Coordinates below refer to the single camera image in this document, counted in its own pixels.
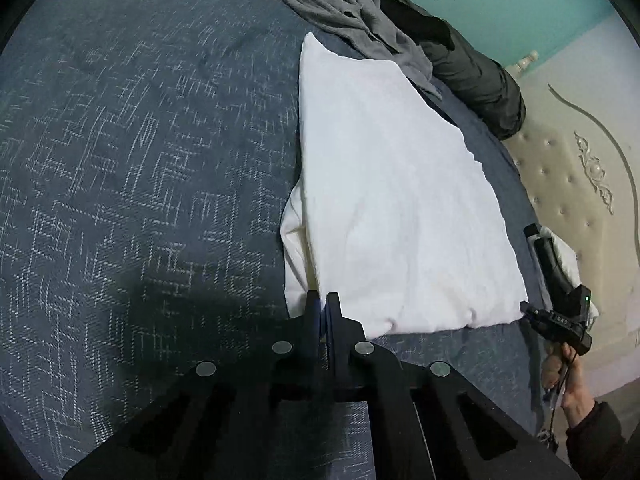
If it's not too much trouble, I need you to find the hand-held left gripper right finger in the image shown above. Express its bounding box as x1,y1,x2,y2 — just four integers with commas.
325,291,581,480

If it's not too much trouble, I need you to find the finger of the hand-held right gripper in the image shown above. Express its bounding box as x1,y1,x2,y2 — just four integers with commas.
520,302,548,330

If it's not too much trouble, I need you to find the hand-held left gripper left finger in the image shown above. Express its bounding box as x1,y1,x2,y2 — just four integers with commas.
62,290,323,480

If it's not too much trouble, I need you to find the white polo shirt black trim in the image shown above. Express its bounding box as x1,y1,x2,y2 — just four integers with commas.
279,32,530,335

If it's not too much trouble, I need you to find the person's right forearm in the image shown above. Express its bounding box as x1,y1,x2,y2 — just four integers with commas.
565,400,631,480

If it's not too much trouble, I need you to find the person's right hand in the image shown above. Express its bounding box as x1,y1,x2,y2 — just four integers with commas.
542,345,597,426

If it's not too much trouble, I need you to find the cream bed headboard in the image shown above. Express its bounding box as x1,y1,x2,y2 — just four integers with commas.
502,50,640,396

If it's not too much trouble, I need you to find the dark grey rolled duvet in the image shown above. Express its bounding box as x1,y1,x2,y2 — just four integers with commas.
240,0,527,141

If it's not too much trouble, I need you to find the crumpled grey garment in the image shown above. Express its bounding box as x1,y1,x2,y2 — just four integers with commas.
263,0,443,101

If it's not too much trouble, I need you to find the black cable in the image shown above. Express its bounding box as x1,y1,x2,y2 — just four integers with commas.
537,345,576,456

